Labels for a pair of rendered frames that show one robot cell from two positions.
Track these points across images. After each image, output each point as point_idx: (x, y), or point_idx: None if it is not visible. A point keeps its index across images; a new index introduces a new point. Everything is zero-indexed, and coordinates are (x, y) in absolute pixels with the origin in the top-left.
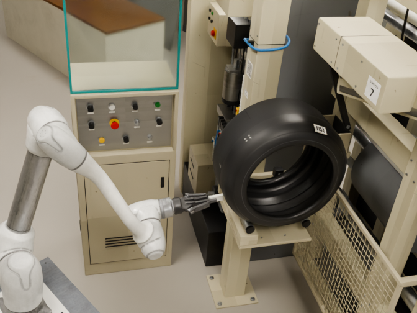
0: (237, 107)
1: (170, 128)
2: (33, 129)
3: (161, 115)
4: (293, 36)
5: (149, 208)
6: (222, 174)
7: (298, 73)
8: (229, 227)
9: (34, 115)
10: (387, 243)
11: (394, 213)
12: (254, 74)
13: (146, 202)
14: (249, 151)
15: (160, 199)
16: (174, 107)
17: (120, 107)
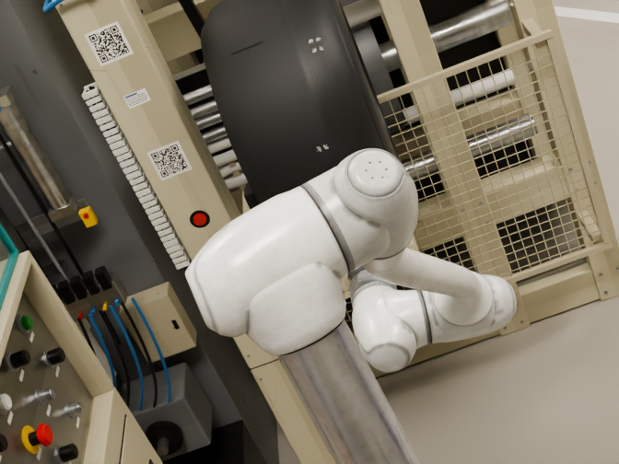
0: (80, 211)
1: (65, 359)
2: (308, 248)
3: (42, 344)
4: (22, 8)
5: (392, 295)
6: (346, 145)
7: (68, 76)
8: (286, 389)
9: (258, 245)
10: (430, 92)
11: (405, 41)
12: (136, 32)
13: (372, 302)
14: (343, 52)
15: (357, 288)
16: (48, 292)
17: (5, 391)
